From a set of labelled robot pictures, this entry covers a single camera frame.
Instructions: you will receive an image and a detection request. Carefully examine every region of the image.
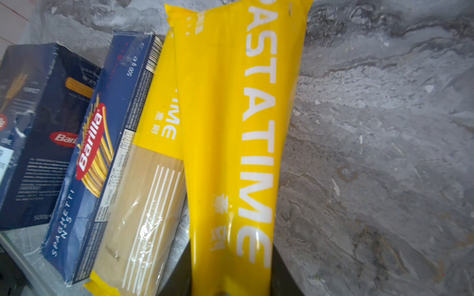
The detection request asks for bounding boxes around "yellow Pastatime spaghetti pack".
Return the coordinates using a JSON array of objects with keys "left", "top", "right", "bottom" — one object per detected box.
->
[
  {"left": 165, "top": 1, "right": 312, "bottom": 296},
  {"left": 85, "top": 31, "right": 186, "bottom": 296}
]

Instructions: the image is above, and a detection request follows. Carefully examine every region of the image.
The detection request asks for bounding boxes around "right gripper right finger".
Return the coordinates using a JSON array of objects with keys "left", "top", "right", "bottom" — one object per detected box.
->
[{"left": 270, "top": 245, "right": 304, "bottom": 296}]

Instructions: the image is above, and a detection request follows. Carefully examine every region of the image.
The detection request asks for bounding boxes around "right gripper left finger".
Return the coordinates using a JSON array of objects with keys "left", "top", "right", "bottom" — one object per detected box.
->
[{"left": 158, "top": 242, "right": 192, "bottom": 296}]

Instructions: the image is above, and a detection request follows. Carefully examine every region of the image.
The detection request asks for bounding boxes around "dark blue pasta bag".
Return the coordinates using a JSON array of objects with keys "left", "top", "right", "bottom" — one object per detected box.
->
[{"left": 1, "top": 43, "right": 101, "bottom": 231}]

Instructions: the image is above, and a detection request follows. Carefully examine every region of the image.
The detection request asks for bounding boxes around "blue Barilla spaghetti box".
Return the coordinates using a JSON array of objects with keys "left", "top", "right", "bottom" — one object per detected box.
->
[{"left": 42, "top": 32, "right": 163, "bottom": 286}]

